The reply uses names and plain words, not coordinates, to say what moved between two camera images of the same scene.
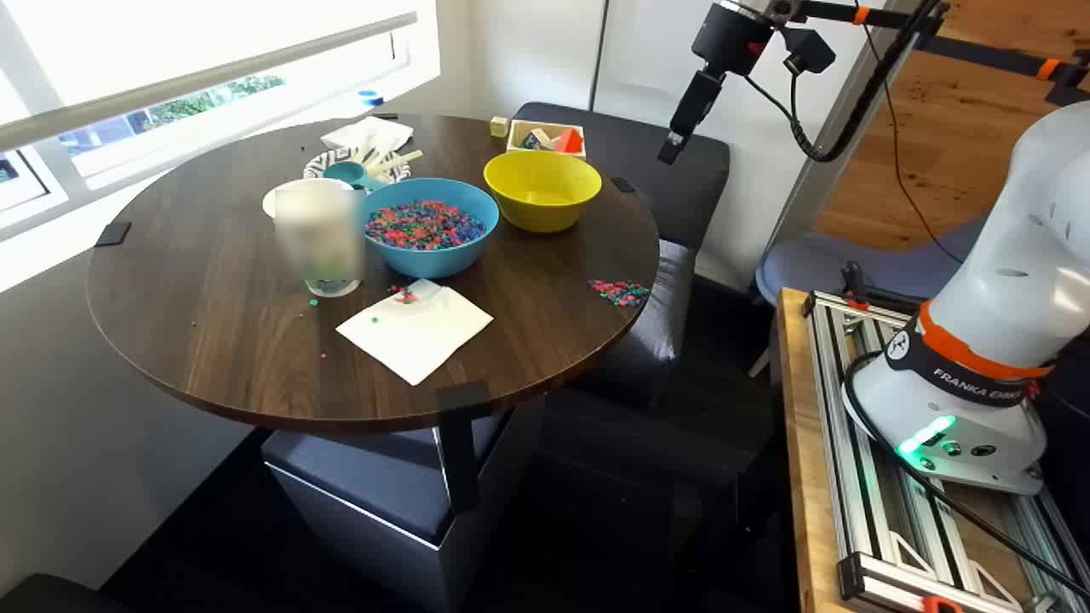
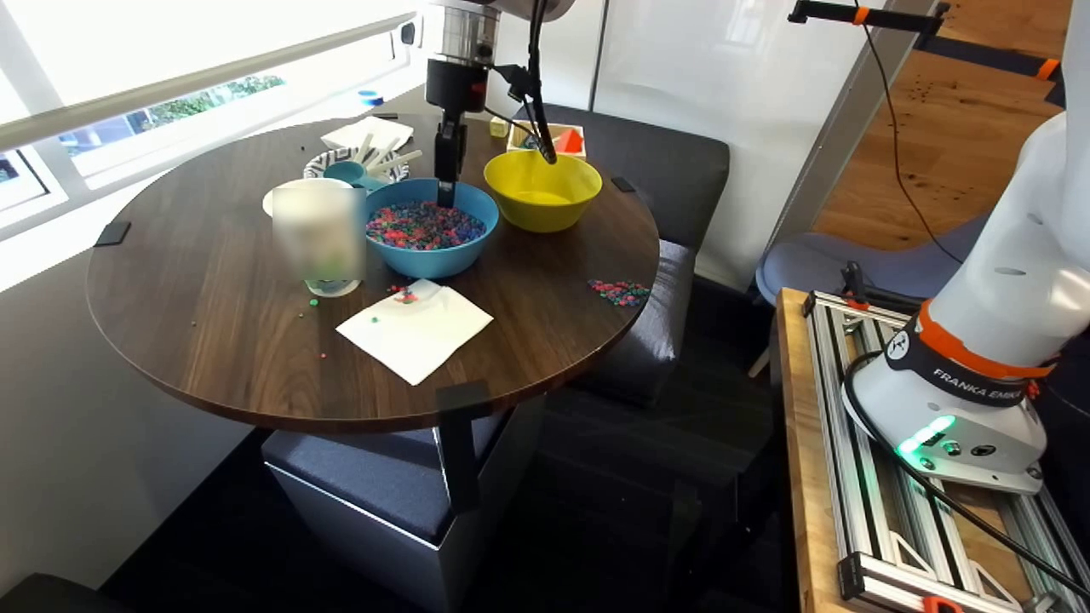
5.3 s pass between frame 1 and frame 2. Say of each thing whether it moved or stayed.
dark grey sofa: stayed
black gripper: moved
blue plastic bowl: stayed
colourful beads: stayed
